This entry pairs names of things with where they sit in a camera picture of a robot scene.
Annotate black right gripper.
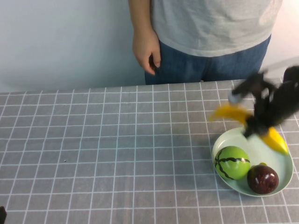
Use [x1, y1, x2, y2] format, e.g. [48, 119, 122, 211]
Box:
[242, 79, 299, 139]

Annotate yellow toy banana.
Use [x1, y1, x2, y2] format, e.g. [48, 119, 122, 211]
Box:
[208, 104, 289, 155]

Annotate person's right forearm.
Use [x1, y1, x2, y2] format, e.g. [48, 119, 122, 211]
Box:
[128, 0, 155, 35]

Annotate person's right hand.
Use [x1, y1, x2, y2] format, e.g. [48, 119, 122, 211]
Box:
[132, 30, 162, 76]

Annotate green toy watermelon ball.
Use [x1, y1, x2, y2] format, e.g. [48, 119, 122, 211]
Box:
[214, 146, 251, 181]

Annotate dark red toy fruit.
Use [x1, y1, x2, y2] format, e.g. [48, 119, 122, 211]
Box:
[247, 162, 280, 195]

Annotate pale green oval plate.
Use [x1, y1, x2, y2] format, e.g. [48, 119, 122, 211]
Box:
[211, 127, 294, 197]

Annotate blue jeans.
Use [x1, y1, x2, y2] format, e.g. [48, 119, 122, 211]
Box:
[144, 34, 272, 85]

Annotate grey t-shirt torso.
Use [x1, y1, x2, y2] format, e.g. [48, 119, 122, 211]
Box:
[149, 0, 285, 57]

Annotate grey checked tablecloth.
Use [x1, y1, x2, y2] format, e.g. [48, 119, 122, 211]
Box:
[0, 77, 299, 224]

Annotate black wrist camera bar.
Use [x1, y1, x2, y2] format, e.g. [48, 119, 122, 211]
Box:
[228, 71, 269, 105]

